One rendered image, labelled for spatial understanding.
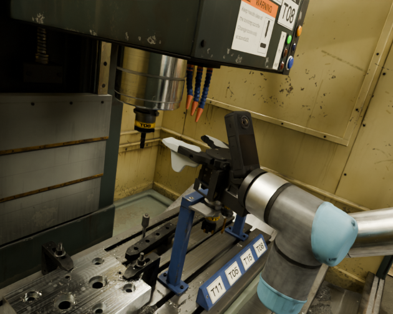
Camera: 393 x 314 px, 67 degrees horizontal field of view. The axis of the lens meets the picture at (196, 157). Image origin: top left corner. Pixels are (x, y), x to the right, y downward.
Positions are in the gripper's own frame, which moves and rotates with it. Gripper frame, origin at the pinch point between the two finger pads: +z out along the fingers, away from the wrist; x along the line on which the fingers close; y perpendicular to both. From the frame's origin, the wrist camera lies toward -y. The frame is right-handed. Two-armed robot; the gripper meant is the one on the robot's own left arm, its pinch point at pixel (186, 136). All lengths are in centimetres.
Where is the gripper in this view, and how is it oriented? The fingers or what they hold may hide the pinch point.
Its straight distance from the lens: 62.0
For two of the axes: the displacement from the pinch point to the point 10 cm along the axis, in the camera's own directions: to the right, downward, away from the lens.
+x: 7.4, -1.0, 6.7
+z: -6.4, -4.0, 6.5
